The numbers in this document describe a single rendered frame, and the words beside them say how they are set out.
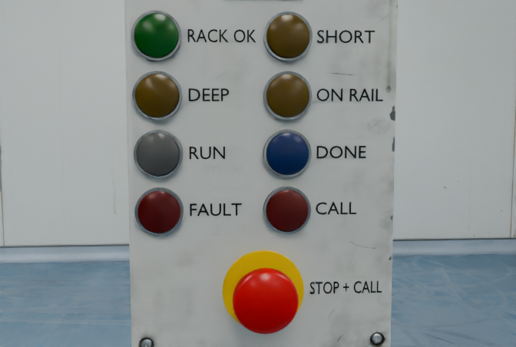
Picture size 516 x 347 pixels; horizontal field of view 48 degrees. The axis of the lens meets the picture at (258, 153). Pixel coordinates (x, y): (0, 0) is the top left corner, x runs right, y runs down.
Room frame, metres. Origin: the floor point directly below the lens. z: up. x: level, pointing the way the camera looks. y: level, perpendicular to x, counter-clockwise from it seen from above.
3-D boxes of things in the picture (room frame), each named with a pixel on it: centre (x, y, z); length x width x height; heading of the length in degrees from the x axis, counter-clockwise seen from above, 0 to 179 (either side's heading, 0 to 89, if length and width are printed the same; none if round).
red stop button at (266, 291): (0.35, 0.00, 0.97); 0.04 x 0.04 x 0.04; 3
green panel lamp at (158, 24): (0.35, 0.06, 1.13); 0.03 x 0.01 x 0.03; 93
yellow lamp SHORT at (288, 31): (0.36, -0.02, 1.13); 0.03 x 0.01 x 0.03; 93
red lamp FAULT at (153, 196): (0.35, 0.06, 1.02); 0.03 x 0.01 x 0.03; 93
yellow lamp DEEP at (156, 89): (0.35, 0.06, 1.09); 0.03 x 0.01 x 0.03; 93
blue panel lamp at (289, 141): (0.36, -0.02, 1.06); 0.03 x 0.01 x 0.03; 93
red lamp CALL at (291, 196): (0.36, -0.02, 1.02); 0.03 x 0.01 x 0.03; 93
